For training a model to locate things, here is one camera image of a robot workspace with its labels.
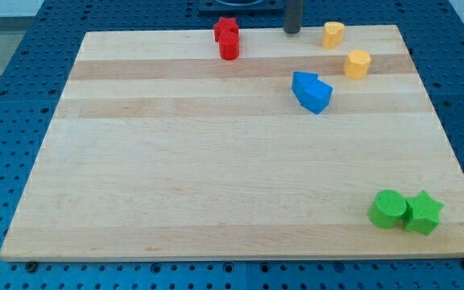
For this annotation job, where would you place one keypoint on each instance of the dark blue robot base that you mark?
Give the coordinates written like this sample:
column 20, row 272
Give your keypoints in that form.
column 214, row 7

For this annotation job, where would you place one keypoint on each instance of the yellow heart block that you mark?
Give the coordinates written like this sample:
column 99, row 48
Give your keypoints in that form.
column 332, row 34

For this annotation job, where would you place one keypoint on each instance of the light wooden board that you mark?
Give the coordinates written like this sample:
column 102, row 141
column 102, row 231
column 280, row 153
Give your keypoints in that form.
column 160, row 150

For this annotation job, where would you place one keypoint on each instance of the blue triangle block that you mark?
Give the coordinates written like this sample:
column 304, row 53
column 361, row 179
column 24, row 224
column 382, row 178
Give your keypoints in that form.
column 300, row 80

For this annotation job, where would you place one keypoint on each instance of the blue cube block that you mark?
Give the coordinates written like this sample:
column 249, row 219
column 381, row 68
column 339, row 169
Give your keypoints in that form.
column 314, row 95

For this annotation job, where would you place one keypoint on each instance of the red cylinder block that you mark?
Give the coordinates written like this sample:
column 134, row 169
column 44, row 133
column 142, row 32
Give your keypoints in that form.
column 228, row 45

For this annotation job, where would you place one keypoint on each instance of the red star block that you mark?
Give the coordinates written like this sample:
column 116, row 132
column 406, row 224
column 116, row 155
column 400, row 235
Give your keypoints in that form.
column 225, row 25

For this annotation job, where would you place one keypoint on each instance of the yellow hexagon block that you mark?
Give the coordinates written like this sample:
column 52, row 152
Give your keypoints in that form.
column 357, row 64

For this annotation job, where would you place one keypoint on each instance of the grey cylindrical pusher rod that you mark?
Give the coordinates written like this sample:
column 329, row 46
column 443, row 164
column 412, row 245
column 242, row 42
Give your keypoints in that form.
column 293, row 16

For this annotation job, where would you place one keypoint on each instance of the green cylinder block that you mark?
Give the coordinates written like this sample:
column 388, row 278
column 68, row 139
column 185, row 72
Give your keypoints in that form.
column 387, row 209

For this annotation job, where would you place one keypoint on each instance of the green star block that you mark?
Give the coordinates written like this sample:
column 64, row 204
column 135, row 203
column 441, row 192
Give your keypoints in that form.
column 422, row 214

